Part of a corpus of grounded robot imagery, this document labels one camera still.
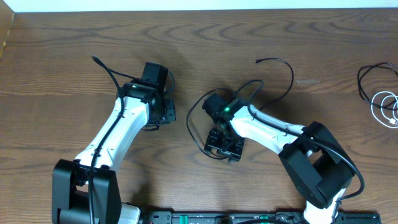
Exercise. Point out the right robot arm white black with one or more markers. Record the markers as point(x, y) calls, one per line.
point(317, 165)

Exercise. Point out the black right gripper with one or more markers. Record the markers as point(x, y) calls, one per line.
point(234, 154)

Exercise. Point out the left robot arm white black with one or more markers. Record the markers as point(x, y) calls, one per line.
point(85, 190)

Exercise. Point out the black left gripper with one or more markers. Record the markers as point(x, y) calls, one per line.
point(171, 116)

